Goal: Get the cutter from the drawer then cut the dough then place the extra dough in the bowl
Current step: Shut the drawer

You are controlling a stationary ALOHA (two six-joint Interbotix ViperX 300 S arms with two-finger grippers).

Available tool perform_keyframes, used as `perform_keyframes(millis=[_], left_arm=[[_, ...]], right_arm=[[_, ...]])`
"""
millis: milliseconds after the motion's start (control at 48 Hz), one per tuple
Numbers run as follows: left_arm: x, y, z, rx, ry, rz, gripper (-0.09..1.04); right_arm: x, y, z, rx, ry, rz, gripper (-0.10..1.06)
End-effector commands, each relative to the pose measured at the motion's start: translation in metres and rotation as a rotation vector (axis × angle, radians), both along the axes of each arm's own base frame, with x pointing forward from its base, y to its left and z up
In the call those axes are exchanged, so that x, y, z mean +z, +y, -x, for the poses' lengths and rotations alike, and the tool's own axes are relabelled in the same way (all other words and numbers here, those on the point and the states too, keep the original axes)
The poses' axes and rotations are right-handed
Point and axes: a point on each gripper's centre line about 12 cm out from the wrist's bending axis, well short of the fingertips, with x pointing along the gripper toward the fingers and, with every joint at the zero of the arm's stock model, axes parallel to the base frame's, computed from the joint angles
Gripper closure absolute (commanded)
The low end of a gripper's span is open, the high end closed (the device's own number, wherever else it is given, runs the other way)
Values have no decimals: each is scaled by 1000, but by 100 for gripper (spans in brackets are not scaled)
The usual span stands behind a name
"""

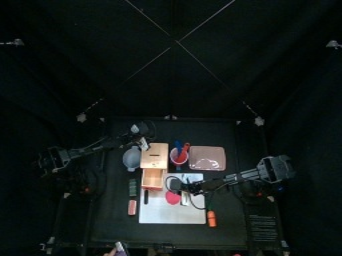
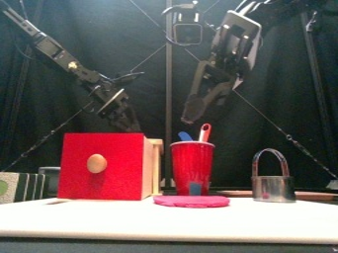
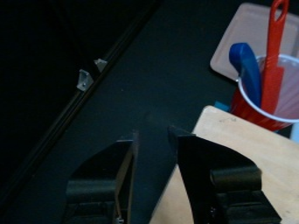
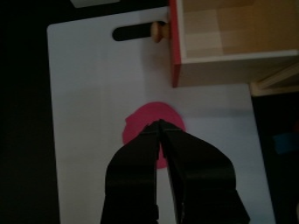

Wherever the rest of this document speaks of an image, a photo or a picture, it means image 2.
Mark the red-front wooden drawer with knob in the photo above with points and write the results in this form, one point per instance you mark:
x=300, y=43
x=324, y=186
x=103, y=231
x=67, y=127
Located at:
x=103, y=164

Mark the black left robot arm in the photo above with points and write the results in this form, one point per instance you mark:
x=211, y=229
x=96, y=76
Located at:
x=48, y=46

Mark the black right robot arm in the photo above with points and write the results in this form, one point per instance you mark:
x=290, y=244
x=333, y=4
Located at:
x=281, y=8

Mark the wooden drawer cabinet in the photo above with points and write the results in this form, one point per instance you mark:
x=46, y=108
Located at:
x=157, y=164

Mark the red and white utensil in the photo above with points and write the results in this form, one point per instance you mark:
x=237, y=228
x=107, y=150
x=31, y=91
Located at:
x=205, y=131

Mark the blue plastic utensil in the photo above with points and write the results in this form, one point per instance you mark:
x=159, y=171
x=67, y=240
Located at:
x=185, y=136

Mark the red plastic cup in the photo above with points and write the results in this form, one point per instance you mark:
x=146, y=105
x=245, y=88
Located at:
x=193, y=168

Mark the green striped toy box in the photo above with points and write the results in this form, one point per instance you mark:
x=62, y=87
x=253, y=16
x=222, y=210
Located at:
x=22, y=187

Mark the white plastic cutting board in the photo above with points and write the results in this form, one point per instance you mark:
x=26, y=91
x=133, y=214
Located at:
x=167, y=220

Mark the black vertical frame pole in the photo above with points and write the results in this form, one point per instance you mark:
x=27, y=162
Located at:
x=169, y=115

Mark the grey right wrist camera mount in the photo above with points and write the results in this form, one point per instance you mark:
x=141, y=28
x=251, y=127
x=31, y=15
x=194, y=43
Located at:
x=245, y=36

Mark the white frame corner bracket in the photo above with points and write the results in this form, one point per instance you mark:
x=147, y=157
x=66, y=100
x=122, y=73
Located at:
x=333, y=184

